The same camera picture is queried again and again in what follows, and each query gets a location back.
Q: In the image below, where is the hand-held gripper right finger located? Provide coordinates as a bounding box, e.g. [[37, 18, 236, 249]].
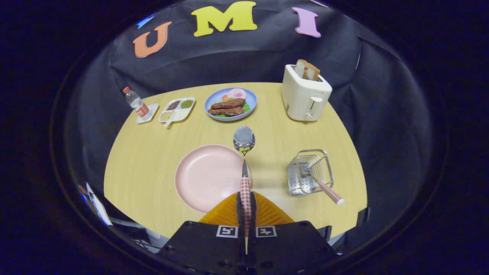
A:
[[248, 191, 339, 275]]

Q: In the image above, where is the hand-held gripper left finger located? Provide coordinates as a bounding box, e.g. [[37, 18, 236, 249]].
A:
[[157, 191, 245, 275]]

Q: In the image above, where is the fork with red checked handle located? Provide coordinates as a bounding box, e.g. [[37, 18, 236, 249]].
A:
[[300, 162, 345, 205]]

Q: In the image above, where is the spoon with red checked handle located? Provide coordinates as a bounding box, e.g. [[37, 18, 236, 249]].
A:
[[233, 126, 256, 237]]

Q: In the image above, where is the pink plate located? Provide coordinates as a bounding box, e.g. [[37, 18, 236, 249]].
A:
[[175, 144, 251, 214]]

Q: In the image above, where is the white paper sheet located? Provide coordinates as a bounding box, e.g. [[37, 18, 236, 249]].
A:
[[85, 182, 113, 226]]

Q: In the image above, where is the blue plate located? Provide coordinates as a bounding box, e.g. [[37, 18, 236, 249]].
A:
[[204, 87, 258, 122]]

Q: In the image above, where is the white divided grain tray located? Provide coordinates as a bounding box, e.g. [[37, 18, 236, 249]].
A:
[[159, 97, 196, 126]]

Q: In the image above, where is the brown grilled meat strip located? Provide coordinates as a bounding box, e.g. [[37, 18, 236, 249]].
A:
[[208, 107, 245, 116], [211, 98, 246, 110]]

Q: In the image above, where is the white square coaster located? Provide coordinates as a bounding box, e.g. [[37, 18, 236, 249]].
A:
[[136, 103, 159, 124]]

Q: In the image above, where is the white toaster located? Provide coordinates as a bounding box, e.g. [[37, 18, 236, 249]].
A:
[[281, 64, 333, 122]]

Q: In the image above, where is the clear water bottle red label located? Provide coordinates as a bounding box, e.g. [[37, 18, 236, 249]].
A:
[[123, 86, 150, 117]]

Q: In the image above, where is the metal wire basket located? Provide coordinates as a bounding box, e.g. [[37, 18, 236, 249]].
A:
[[287, 149, 335, 197]]

